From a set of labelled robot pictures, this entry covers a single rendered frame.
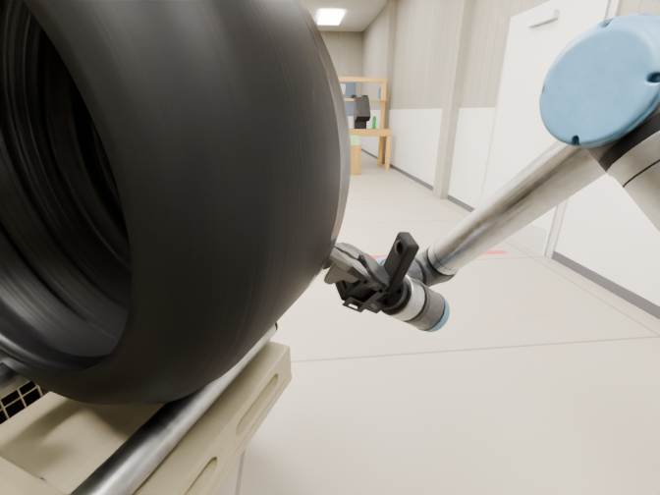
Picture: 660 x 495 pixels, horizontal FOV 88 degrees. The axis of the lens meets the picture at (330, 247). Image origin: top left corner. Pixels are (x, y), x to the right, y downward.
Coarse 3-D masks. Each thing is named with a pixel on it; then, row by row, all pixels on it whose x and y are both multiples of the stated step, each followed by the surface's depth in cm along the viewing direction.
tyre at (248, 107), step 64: (0, 0) 46; (64, 0) 21; (128, 0) 20; (192, 0) 22; (256, 0) 27; (0, 64) 52; (64, 64) 57; (128, 64) 21; (192, 64) 22; (256, 64) 25; (320, 64) 36; (0, 128) 55; (64, 128) 62; (128, 128) 22; (192, 128) 22; (256, 128) 25; (320, 128) 34; (0, 192) 56; (64, 192) 65; (128, 192) 24; (192, 192) 23; (256, 192) 25; (320, 192) 35; (0, 256) 54; (64, 256) 61; (128, 256) 68; (192, 256) 25; (256, 256) 27; (320, 256) 42; (0, 320) 44; (64, 320) 55; (128, 320) 29; (192, 320) 28; (256, 320) 32; (64, 384) 39; (128, 384) 34; (192, 384) 35
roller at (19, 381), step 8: (0, 368) 48; (8, 368) 48; (0, 376) 47; (8, 376) 47; (16, 376) 48; (0, 384) 47; (8, 384) 47; (16, 384) 48; (24, 384) 50; (0, 392) 47; (8, 392) 48
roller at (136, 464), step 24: (264, 336) 57; (216, 384) 46; (168, 408) 41; (192, 408) 42; (144, 432) 38; (168, 432) 39; (120, 456) 35; (144, 456) 36; (96, 480) 33; (120, 480) 34
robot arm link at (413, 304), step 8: (408, 280) 67; (408, 288) 66; (416, 288) 66; (408, 296) 65; (416, 296) 66; (408, 304) 65; (416, 304) 66; (384, 312) 68; (392, 312) 66; (400, 312) 65; (408, 312) 66; (416, 312) 67
